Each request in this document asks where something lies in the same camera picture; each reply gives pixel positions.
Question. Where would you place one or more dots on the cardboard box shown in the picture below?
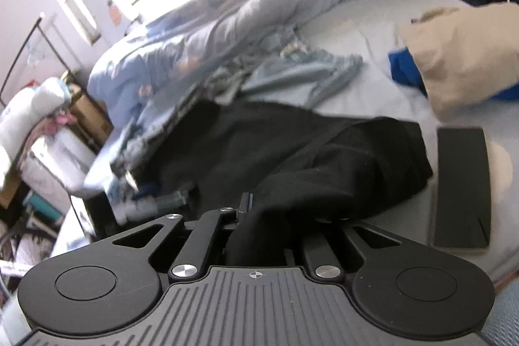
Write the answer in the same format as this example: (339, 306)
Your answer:
(93, 121)

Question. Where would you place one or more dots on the light blue striped garment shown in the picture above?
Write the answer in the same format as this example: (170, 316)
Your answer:
(283, 67)

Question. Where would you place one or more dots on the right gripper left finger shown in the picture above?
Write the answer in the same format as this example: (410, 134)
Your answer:
(192, 262)

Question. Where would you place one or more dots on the black garment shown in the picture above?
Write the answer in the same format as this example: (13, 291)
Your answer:
(300, 168)

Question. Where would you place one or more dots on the blue hoodie with letters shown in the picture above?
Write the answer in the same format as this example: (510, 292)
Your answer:
(157, 63)

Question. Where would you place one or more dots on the clear plastic storage bag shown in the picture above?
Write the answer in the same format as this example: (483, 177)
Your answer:
(56, 166)

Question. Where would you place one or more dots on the black folding board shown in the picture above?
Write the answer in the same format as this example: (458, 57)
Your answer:
(463, 210)

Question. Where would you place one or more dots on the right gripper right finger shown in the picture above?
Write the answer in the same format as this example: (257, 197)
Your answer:
(322, 264)

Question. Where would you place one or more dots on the royal blue garment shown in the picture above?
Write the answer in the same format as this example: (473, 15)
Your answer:
(405, 72)

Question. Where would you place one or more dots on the beige garment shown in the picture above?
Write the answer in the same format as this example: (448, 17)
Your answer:
(464, 56)

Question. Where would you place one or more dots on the white rolled bedding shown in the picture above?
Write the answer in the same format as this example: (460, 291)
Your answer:
(25, 111)

